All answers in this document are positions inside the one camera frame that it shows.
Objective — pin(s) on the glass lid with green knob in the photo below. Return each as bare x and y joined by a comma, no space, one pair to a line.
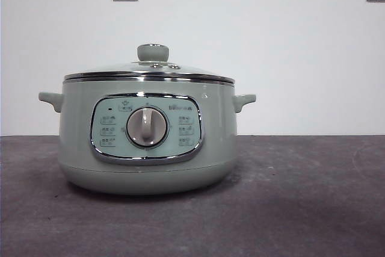
120,69

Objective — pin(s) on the pale green electric pot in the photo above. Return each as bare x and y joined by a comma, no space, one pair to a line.
75,124

